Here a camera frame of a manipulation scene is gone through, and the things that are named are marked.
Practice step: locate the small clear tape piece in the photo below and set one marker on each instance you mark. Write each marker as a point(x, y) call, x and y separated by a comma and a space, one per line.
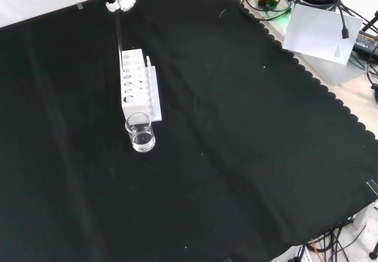
point(80, 6)

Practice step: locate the pale white board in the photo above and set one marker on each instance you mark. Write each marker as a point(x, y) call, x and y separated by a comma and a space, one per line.
point(322, 34)

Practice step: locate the white test tube rack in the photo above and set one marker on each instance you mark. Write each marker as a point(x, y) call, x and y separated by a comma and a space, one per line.
point(134, 91)

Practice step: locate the black power supply box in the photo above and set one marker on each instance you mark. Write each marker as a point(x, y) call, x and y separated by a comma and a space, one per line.
point(366, 42)

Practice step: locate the clear tape strip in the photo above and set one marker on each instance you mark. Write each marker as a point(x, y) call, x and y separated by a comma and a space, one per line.
point(372, 186)

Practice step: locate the clear glass beaker with water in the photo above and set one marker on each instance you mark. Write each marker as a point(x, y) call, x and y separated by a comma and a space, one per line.
point(141, 135)

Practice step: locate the black bench cloth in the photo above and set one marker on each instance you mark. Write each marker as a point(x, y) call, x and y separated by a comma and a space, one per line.
point(206, 141)

